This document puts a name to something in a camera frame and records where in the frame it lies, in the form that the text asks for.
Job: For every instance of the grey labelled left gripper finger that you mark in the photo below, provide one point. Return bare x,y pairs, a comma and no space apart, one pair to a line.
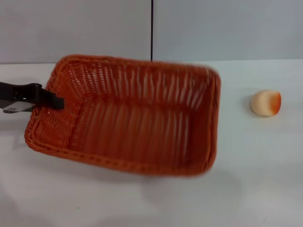
20,107

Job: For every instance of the orange woven wicker basket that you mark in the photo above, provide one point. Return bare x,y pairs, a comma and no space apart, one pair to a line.
142,132

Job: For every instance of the peach with orange blush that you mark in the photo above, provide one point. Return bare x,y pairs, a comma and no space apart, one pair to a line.
264,104

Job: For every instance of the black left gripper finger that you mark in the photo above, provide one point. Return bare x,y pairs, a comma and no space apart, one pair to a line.
30,93

